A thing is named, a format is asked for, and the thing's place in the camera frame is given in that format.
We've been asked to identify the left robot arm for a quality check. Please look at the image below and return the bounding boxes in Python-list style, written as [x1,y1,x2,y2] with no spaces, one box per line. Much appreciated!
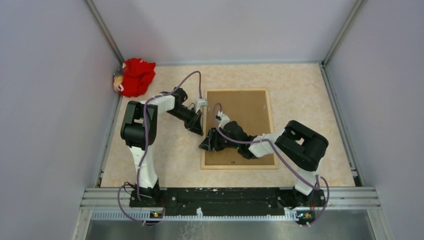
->
[120,87,208,207]

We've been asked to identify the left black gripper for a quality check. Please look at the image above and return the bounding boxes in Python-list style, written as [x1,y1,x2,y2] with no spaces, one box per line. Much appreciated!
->
[166,106,204,136]

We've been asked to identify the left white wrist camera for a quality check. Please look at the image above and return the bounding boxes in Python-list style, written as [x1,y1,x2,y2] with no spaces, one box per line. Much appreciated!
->
[194,98,208,113]

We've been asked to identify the wooden picture frame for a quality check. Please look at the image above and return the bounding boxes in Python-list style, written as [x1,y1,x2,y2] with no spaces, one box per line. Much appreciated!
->
[200,88,280,171]

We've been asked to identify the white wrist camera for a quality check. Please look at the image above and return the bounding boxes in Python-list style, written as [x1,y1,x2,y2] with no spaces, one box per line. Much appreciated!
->
[215,111,230,129]
[194,98,208,113]

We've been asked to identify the red crumpled cloth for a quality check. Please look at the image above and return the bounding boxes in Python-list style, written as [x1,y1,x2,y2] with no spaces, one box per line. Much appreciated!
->
[113,58,156,98]

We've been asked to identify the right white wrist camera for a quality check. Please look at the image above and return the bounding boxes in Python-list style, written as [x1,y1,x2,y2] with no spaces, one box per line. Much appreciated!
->
[215,111,230,129]

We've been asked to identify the brown frame backing board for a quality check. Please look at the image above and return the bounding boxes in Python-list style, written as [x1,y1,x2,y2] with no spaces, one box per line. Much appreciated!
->
[203,90,276,167]

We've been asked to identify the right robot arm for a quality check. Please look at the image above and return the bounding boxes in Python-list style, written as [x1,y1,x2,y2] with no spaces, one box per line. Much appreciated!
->
[198,120,329,209]

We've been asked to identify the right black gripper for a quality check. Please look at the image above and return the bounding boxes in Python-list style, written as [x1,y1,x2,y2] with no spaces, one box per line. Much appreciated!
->
[199,127,240,152]

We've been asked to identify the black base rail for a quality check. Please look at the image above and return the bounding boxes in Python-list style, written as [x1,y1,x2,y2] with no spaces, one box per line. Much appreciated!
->
[129,187,326,217]

